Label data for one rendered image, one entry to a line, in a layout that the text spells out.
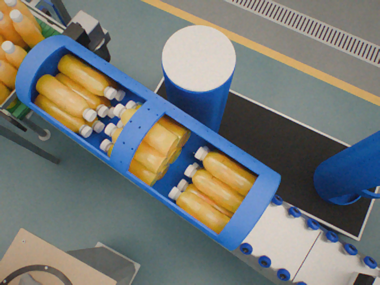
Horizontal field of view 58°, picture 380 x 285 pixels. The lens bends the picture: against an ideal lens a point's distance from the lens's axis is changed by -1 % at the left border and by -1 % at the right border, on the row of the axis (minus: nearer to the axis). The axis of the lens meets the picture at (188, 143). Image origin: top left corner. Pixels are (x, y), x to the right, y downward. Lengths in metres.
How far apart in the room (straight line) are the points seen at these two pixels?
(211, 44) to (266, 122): 0.97
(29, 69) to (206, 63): 0.61
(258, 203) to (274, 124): 1.28
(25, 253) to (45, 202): 1.11
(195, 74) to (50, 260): 0.82
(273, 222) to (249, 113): 1.05
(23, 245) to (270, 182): 0.83
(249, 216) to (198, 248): 1.24
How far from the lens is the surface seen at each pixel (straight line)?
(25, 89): 1.23
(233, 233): 1.01
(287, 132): 2.22
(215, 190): 1.10
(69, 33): 1.50
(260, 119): 2.21
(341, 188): 1.90
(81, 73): 1.23
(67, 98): 1.19
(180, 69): 1.30
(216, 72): 1.30
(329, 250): 1.36
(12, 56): 1.43
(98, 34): 1.72
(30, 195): 2.44
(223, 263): 2.21
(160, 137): 1.03
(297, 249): 1.32
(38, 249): 1.29
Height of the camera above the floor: 2.20
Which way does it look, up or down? 75 degrees down
